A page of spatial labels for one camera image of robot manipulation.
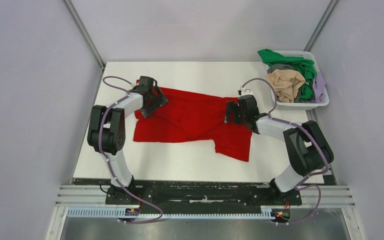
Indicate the red t shirt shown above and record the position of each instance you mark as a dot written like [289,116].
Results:
[190,116]

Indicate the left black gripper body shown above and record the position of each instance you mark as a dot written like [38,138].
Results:
[155,101]

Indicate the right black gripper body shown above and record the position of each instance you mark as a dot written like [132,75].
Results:
[245,117]

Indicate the beige t shirt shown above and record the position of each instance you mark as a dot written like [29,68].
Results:
[286,84]

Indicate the grey t shirt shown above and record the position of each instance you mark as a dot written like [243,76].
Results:
[274,67]

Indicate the lilac t shirt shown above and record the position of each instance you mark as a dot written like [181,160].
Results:
[318,86]

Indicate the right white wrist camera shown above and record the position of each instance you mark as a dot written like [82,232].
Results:
[244,91]

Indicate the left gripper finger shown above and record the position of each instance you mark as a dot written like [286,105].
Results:
[159,99]
[148,109]

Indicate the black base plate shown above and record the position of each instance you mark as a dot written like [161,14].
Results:
[201,197]

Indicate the green t shirt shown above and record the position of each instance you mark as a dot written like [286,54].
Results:
[298,63]

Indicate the white slotted cable duct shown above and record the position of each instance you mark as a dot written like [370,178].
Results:
[133,213]

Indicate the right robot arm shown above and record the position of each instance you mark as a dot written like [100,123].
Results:
[307,149]

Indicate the aluminium frame rail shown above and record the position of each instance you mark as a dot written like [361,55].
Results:
[80,196]

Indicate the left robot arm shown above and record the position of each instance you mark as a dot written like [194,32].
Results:
[107,134]

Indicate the white plastic basket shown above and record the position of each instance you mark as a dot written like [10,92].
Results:
[307,106]

